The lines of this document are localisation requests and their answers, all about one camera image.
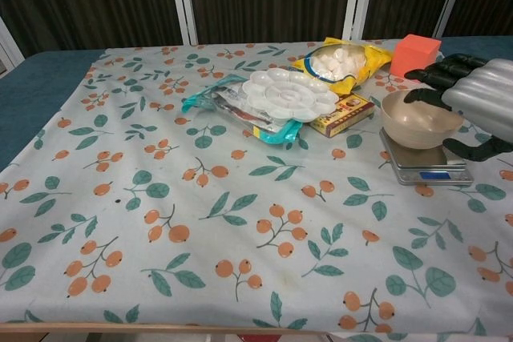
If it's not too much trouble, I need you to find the yellow bag of white candies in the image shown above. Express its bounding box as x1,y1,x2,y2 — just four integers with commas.
289,37,394,98

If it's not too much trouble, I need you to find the beige bowl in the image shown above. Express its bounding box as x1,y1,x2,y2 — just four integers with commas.
379,90,465,151

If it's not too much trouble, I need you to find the white plastic paint palette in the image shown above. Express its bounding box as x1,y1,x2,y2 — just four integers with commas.
234,69,339,123

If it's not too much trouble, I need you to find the fruit print tablecloth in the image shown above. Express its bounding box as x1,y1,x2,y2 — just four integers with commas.
0,39,513,342

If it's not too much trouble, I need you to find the teal clear plastic snack bag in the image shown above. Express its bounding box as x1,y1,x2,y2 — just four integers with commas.
181,80,302,146

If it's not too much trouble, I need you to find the orange cube block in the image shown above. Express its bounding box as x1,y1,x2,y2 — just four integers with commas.
390,34,442,78

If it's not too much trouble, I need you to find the silver digital kitchen scale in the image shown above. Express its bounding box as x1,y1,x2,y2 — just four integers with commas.
378,127,475,187

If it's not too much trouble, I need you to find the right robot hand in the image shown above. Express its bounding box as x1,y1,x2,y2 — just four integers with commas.
403,53,513,162

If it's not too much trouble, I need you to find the red and yellow box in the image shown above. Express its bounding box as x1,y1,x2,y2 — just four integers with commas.
309,92,377,139

